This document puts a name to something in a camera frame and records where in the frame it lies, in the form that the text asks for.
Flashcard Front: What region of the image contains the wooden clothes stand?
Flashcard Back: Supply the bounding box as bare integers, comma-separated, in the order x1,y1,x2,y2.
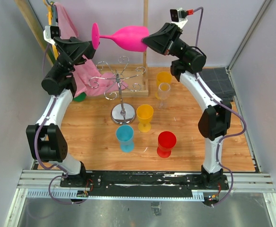
15,0,149,97

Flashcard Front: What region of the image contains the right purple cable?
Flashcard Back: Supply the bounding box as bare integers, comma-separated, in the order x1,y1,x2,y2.
187,6,248,209

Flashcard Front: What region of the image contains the blue plastic wine glass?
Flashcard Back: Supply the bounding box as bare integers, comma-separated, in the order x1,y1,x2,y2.
116,125,134,153

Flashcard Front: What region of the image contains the clear wine glass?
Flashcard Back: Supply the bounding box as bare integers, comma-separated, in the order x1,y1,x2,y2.
157,83,171,109

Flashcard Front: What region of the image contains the yellow clothes hanger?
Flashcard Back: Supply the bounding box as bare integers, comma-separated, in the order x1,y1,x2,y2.
45,1,58,59

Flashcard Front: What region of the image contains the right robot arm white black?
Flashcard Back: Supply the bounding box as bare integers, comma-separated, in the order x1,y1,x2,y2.
142,23,232,189

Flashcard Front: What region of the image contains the grey blue clothes hanger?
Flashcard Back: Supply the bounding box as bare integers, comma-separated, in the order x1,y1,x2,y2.
43,0,58,26

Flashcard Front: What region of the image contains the dark grey folded cloth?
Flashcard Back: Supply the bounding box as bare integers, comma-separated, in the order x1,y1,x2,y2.
199,67,236,102

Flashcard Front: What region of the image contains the yellow wine glass centre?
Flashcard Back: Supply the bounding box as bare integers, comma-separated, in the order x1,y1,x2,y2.
136,104,154,133

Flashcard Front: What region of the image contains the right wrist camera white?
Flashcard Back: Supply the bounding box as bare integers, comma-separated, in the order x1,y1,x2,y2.
169,8,188,28

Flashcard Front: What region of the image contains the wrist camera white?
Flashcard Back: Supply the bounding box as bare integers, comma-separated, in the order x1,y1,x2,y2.
169,8,188,28
43,25,60,45

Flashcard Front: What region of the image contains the chrome wine glass rack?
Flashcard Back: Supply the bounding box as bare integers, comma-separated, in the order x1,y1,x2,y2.
96,56,145,126

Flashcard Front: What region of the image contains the red plastic wine glass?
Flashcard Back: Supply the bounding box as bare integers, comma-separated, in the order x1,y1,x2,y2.
157,131,177,158

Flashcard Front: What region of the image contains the purple cable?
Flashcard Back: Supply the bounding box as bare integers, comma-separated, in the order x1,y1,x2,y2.
25,42,86,219
187,6,248,209

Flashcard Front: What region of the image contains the yellow wine glass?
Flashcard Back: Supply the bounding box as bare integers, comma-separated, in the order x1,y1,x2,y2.
155,71,172,99
136,104,154,133

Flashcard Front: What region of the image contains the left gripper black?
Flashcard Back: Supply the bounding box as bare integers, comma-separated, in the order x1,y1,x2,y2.
52,37,100,78

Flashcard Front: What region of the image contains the pink shirt on hanger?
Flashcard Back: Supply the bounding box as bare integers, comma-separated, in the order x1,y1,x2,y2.
55,3,118,97

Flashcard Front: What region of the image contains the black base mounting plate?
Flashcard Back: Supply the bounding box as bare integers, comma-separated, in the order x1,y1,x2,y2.
60,171,229,199

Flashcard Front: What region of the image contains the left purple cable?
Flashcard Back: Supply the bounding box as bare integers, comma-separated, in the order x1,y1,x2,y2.
25,42,86,219

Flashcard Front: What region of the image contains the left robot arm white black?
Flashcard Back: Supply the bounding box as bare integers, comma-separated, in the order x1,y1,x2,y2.
26,37,95,187

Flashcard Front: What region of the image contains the pink plastic wine glass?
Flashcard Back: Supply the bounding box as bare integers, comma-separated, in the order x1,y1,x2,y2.
91,23,149,52

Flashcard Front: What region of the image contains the yellow wine glass back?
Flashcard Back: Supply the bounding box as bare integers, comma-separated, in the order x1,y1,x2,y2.
155,71,172,99

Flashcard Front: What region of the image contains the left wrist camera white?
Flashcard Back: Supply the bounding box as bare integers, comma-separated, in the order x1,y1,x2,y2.
43,25,60,45

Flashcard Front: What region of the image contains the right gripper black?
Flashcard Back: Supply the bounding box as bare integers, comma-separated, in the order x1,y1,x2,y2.
141,23,191,61

